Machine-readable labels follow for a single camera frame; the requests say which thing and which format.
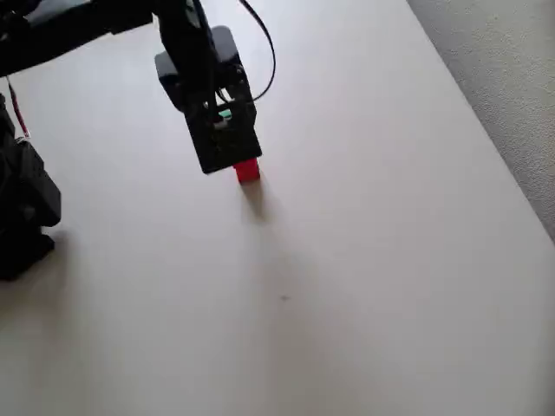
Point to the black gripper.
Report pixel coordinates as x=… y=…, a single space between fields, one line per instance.
x=243 y=93

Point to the red cube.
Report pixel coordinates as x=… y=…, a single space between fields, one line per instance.
x=248 y=171

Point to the black camera mount box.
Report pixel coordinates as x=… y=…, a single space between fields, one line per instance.
x=225 y=145

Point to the green cube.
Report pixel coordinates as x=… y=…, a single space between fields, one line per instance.
x=224 y=114

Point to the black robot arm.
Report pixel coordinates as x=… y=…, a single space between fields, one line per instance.
x=65 y=30

